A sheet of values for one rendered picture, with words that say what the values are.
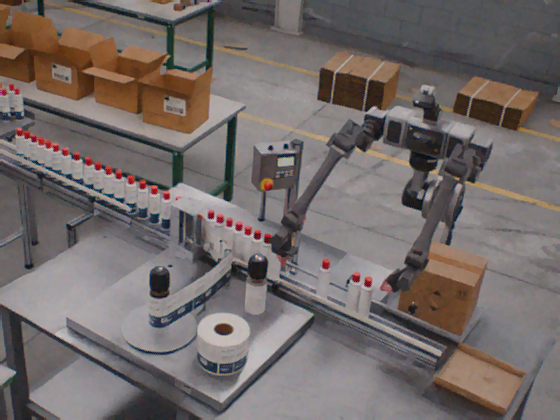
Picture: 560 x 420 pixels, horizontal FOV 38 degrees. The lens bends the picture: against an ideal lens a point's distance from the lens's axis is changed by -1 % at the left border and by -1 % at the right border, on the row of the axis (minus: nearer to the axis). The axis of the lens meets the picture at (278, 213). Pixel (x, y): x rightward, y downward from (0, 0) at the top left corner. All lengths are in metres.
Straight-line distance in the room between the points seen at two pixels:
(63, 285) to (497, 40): 6.02
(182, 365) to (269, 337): 0.39
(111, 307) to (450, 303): 1.43
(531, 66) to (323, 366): 5.87
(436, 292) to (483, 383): 0.42
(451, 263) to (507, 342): 0.43
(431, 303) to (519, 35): 5.44
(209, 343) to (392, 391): 0.75
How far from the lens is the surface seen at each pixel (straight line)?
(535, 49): 8.69
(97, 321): 3.45
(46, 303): 3.65
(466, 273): 3.52
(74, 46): 5.82
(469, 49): 8.84
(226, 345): 3.10
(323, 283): 3.54
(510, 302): 5.40
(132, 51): 5.68
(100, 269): 3.82
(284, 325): 3.45
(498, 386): 3.45
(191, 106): 5.07
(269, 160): 3.47
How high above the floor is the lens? 3.05
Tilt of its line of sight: 31 degrees down
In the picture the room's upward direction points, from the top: 5 degrees clockwise
